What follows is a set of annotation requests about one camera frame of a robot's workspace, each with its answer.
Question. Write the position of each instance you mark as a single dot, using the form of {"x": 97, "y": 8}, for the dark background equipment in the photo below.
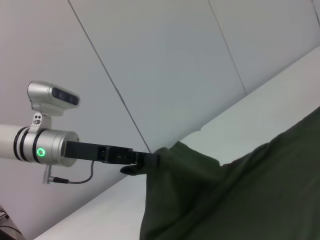
{"x": 7, "y": 225}

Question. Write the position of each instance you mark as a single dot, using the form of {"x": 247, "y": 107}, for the silver camera mounting bracket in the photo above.
{"x": 37, "y": 123}

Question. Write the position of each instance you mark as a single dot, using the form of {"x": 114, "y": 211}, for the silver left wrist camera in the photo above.
{"x": 47, "y": 97}

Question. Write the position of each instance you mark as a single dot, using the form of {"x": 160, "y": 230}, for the dark green printed t-shirt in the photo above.
{"x": 237, "y": 190}

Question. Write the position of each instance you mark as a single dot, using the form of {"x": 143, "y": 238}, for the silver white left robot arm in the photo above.
{"x": 52, "y": 147}

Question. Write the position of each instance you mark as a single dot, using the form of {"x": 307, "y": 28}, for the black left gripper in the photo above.
{"x": 100, "y": 153}

